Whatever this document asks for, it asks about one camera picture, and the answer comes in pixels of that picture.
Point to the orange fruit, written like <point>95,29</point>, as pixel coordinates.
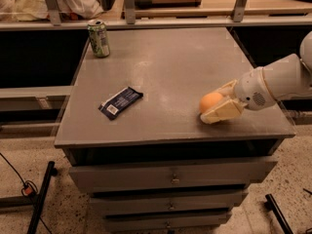
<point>209,101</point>

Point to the green soda can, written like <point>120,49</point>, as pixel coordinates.
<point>98,38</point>

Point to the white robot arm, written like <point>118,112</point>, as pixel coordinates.
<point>284,79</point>

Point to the white cloth pile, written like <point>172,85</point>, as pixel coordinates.
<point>29,10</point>

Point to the grey drawer cabinet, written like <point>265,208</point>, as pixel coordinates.
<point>157,166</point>

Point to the black stand leg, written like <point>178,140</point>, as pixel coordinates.
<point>271,205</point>
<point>40,200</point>

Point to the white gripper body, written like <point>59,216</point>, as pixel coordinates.
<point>251,89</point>

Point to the black stand leg left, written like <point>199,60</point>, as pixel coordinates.
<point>40,200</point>

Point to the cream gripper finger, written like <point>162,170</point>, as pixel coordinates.
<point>228,108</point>
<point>228,89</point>

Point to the dark blue snack wrapper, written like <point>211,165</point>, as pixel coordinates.
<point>114,106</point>

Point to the grey metal railing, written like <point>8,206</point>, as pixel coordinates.
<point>212,13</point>

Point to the black stand leg right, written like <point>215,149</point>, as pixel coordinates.
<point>271,205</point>

